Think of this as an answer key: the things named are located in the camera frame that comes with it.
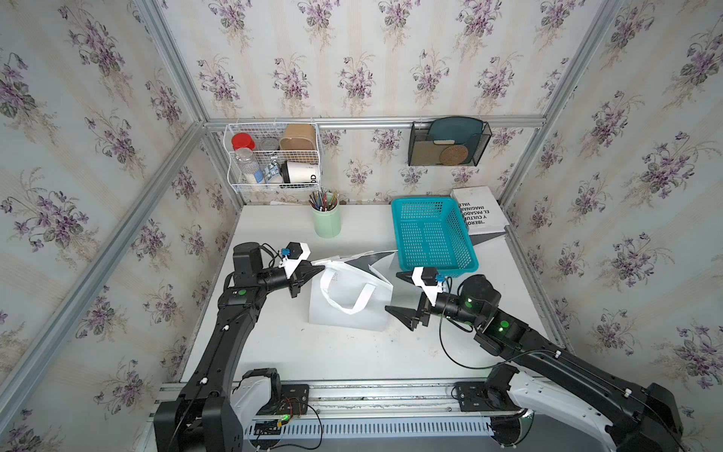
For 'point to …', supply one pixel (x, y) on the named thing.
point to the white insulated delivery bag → (352, 292)
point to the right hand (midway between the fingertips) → (398, 288)
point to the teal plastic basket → (430, 233)
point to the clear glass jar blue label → (249, 171)
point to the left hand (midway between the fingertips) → (324, 269)
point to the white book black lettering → (481, 211)
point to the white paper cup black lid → (299, 171)
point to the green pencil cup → (326, 211)
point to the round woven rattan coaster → (454, 154)
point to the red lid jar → (242, 139)
